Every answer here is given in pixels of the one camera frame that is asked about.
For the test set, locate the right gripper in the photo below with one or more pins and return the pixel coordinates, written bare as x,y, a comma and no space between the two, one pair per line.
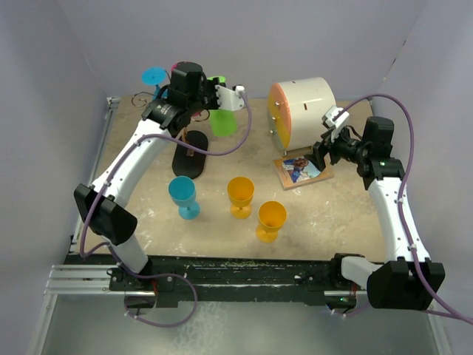
320,149

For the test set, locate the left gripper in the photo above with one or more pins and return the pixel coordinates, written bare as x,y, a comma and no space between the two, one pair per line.
211,85

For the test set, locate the green plastic wine glass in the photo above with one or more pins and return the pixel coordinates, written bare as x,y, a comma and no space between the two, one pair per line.
223,123

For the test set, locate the pink plastic wine glass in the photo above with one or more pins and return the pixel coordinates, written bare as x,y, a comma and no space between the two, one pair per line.
187,86

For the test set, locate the blue wine glass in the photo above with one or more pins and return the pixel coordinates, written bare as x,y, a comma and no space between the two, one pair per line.
183,193
155,76

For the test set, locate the metal wine glass rack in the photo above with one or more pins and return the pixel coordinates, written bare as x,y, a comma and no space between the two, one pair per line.
186,162

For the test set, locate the orange wine glass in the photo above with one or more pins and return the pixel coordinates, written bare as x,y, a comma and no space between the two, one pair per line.
240,193
272,216

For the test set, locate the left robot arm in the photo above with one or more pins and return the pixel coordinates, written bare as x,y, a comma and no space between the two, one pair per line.
102,204

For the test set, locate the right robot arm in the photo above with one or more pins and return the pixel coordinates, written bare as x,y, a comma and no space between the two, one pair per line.
401,281

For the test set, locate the children's picture book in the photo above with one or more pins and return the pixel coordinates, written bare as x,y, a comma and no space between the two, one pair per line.
296,171

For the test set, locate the white round drawer cabinet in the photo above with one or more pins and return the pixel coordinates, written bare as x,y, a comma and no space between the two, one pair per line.
295,110

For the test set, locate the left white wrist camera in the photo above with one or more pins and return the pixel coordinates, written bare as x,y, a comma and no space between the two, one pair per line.
230,99

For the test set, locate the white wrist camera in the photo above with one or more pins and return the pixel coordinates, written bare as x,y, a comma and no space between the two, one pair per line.
335,119
230,99

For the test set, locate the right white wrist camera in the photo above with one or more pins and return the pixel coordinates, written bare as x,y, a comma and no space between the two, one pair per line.
335,119

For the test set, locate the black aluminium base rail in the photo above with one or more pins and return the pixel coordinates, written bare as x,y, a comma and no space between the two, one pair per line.
206,279

